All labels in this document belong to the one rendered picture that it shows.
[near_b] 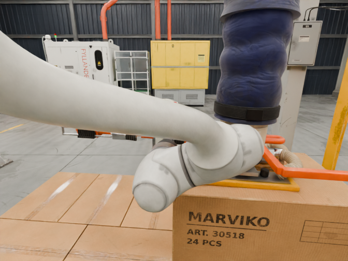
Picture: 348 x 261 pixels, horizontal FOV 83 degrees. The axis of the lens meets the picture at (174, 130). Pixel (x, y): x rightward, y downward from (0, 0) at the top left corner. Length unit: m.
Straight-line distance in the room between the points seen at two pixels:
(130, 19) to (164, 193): 11.39
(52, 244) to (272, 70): 1.33
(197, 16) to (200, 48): 3.72
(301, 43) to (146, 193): 1.60
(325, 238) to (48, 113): 0.82
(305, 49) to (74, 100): 1.71
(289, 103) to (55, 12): 12.21
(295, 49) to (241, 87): 1.16
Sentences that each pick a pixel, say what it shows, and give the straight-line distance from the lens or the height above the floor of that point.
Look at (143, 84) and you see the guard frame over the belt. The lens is 8.62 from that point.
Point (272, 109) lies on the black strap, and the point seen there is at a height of 1.32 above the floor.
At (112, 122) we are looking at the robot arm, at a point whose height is 1.39.
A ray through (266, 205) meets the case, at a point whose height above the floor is 1.05.
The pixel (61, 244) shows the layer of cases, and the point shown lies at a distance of 1.37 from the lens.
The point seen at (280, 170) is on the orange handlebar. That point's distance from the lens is 0.58.
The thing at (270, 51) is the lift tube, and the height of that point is 1.49.
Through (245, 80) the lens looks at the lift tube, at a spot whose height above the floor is 1.41.
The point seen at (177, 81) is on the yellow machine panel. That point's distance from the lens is 7.97.
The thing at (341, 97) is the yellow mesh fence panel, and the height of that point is 1.30.
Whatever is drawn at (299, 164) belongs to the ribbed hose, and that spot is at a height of 1.14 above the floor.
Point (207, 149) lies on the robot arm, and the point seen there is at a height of 1.31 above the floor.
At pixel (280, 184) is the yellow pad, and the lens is 0.76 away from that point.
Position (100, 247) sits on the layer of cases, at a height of 0.54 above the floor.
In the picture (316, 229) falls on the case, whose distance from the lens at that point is 0.81.
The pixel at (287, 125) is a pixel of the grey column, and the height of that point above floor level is 1.00.
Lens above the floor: 1.44
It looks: 17 degrees down
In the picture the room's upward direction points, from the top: straight up
